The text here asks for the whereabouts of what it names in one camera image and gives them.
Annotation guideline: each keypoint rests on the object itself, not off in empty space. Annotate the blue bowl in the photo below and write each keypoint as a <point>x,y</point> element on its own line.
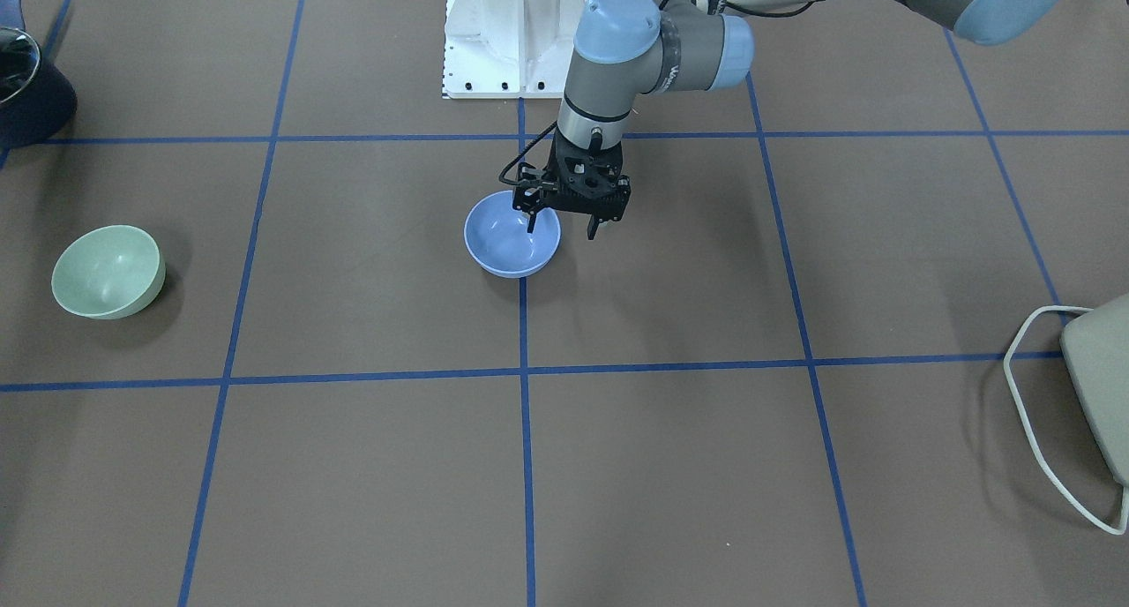
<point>497,238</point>

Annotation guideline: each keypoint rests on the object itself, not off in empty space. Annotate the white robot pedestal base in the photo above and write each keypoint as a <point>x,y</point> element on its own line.
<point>496,49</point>

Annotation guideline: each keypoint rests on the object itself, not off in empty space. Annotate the green bowl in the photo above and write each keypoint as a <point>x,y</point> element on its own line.
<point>109,273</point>

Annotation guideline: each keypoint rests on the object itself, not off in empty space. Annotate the cream toaster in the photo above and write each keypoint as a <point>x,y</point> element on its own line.
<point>1095,348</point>

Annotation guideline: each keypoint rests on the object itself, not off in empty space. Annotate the dark blue saucepan with lid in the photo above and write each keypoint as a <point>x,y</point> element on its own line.
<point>37,100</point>

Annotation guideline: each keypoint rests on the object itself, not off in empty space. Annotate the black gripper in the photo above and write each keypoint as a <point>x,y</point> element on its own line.
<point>529,199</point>

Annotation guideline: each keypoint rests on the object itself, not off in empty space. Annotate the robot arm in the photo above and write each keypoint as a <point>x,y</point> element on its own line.
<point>623,49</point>

